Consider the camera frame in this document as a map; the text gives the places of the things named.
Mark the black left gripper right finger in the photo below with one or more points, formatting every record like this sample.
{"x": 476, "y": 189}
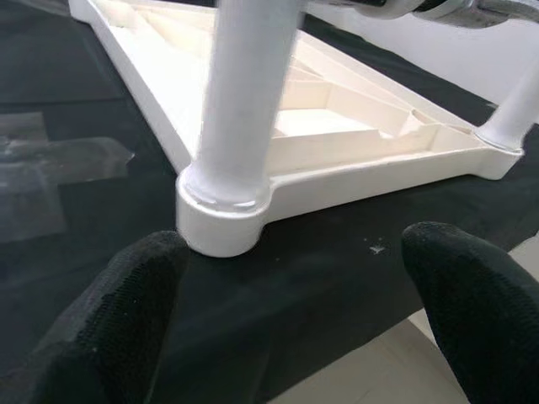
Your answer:
{"x": 484, "y": 320}

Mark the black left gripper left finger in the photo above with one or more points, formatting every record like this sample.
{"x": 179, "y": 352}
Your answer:
{"x": 97, "y": 328}

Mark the white plastic children table top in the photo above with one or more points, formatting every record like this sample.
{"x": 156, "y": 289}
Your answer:
{"x": 358, "y": 185}

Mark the white plastic table leg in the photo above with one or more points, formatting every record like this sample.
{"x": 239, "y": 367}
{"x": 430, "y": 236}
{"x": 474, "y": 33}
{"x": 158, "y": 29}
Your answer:
{"x": 513, "y": 113}
{"x": 244, "y": 105}

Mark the clear tape patch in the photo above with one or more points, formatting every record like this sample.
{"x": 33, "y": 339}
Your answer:
{"x": 63, "y": 168}

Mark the black tablecloth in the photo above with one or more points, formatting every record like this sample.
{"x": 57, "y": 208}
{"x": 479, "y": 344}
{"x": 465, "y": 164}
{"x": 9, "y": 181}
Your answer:
{"x": 295, "y": 303}

